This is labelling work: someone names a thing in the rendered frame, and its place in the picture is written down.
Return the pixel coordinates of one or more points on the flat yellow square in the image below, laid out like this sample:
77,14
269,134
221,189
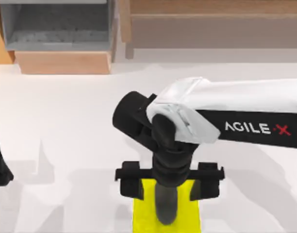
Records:
143,216

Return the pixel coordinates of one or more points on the wooden cupboard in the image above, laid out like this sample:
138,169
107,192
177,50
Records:
0,46

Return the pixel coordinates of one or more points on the pale wooden drawer front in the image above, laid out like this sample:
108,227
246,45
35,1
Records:
63,62

